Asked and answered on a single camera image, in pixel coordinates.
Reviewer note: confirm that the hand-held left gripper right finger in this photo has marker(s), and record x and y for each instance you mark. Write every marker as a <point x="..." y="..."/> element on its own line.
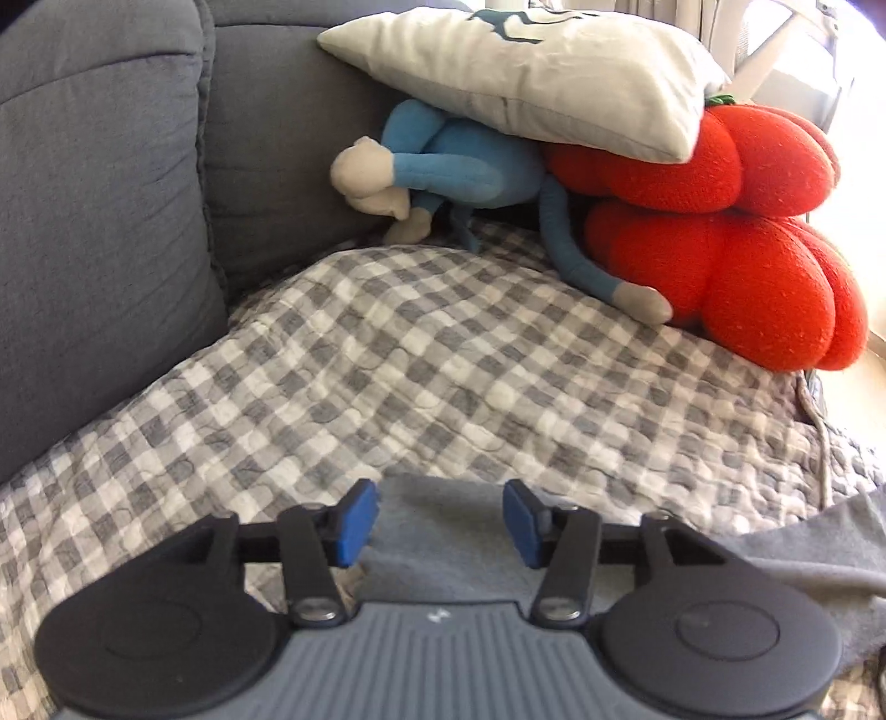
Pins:
<point x="522" y="523"/>

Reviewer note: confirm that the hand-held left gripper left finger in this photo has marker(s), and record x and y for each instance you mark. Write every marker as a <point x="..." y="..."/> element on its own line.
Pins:
<point x="353" y="519"/>

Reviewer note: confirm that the grey knit sweater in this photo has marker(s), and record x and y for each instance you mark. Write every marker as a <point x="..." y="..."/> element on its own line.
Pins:
<point x="443" y="540"/>

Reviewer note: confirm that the grey checked quilt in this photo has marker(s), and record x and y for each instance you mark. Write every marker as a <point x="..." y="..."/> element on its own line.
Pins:
<point x="415" y="360"/>

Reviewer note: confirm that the red lobed plush cushion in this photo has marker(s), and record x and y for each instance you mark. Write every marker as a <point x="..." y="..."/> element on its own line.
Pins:
<point x="727" y="277"/>

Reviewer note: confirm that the blue plush toy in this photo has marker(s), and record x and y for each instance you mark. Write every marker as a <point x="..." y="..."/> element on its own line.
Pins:
<point x="471" y="166"/>

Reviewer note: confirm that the dark grey sofa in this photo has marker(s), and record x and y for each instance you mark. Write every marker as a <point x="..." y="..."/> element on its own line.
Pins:
<point x="104" y="208"/>

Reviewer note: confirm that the white printed pillow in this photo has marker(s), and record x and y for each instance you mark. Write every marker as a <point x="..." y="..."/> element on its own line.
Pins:
<point x="554" y="83"/>

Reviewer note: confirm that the white mesh office chair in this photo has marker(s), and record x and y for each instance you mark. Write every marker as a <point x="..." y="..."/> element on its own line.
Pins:
<point x="768" y="41"/>

